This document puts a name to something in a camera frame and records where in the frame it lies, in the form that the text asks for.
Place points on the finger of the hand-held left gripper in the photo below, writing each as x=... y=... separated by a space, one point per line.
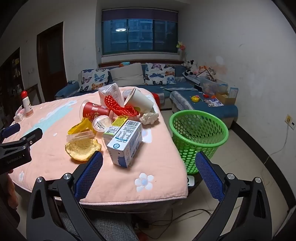
x=31 y=136
x=10 y=131

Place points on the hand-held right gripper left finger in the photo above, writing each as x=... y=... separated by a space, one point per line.
x=89 y=176

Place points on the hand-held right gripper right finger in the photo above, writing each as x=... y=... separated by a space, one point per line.
x=209 y=176

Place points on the green plastic mesh basket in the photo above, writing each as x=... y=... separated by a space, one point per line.
x=208 y=141

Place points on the clear plastic lid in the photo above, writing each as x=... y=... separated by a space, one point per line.
x=78 y=136

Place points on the yellow sponge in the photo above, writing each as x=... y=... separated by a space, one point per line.
x=79 y=127

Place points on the blue white milk carton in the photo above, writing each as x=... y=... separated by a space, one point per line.
x=127 y=143

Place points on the green yellow drink carton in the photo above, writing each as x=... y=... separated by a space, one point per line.
x=113 y=128

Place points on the small pudding cup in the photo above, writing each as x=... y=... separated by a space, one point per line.
x=101 y=124

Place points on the red paper cup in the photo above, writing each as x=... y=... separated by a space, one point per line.
x=94 y=111

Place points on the red plastic mesh net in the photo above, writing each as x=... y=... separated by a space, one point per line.
x=120 y=109

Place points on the white tissue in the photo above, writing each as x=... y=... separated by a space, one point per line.
x=149 y=118

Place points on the small white carton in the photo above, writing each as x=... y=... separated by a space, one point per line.
x=109 y=91

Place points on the white paper cup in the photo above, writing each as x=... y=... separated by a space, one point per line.
x=141 y=100

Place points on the person's left forearm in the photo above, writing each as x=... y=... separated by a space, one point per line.
x=7 y=187

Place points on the small white pink box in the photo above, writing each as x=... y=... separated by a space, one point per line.
x=18 y=115

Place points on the white bottle with red cap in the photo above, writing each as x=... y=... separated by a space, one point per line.
x=27 y=106

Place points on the wooden chair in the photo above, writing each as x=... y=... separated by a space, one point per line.
x=34 y=92

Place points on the dark display cabinet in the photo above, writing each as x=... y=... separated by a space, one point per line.
x=11 y=76

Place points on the person's grey plaid trousers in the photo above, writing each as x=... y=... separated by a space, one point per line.
x=111 y=228

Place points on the pink printed blanket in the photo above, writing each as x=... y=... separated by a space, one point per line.
x=150 y=162

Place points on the teal patterned cloth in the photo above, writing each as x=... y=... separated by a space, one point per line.
x=71 y=82

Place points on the printed booklet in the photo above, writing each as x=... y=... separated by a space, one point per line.
x=215 y=102

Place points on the dark wooden door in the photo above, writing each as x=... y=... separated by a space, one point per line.
x=52 y=62

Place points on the yellow round toy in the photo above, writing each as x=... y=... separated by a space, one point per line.
x=195 y=98

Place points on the cardboard box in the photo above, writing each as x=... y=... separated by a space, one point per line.
x=225 y=98

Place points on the small orange toy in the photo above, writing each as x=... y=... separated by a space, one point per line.
x=209 y=95

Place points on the butterfly print cushion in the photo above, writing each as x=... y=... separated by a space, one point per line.
x=94 y=80
x=159 y=74

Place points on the blue white paper box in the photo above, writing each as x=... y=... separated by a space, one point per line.
x=233 y=92

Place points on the clear plastic storage box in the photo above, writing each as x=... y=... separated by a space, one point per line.
x=212 y=87

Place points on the red plastic object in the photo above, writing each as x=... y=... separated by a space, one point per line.
x=156 y=97

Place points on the blue sofa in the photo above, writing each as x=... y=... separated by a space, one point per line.
x=161 y=89

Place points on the white toy keyboard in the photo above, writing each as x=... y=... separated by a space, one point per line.
x=192 y=78

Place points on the pink plush toy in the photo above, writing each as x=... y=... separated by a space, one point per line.
x=197 y=70

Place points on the grey cushion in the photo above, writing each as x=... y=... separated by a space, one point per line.
x=127 y=75

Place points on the black white cow plush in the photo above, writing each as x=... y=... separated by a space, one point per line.
x=188 y=66

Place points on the teal plastic toy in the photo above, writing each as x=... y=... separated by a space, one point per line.
x=124 y=63

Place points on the window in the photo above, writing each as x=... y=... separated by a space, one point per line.
x=138 y=34

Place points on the purple roller blind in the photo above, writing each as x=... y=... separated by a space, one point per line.
x=138 y=15

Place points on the wall socket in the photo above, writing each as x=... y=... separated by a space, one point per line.
x=291 y=121

